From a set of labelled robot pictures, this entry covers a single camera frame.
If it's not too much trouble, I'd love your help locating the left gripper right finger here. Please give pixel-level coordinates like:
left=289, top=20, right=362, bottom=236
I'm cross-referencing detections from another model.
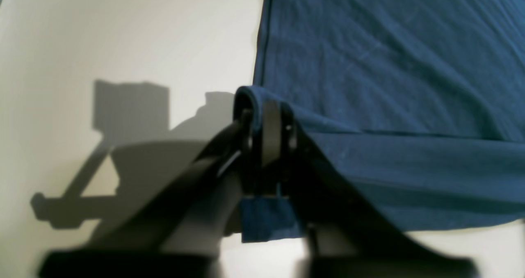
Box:
left=262, top=101, right=478, bottom=278

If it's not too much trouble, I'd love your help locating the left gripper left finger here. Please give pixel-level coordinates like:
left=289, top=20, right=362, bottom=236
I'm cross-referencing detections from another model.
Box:
left=39, top=110, right=252, bottom=278

